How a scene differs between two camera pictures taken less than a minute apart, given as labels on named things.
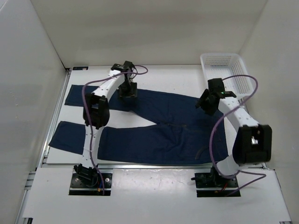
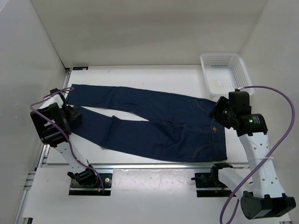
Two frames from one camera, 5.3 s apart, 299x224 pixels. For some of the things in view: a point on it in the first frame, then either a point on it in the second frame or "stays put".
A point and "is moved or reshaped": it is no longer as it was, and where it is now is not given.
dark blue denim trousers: (184, 133) is moved or reshaped
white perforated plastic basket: (232, 69) stays put
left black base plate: (79, 188) stays put
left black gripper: (131, 93) to (74, 114)
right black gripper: (201, 102) to (221, 103)
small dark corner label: (85, 68) stays put
